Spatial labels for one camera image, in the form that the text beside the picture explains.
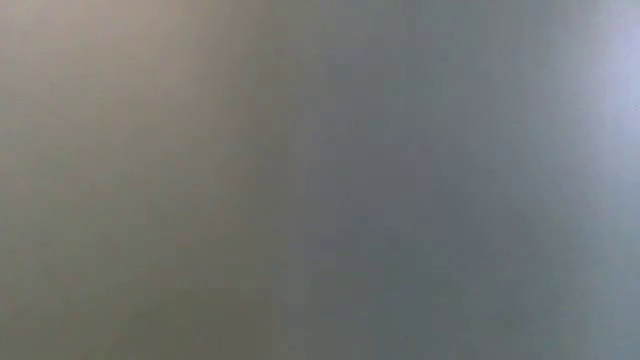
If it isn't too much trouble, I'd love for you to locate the dark teal plastic bin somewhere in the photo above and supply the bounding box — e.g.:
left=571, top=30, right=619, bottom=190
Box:
left=0, top=0, right=640, bottom=360

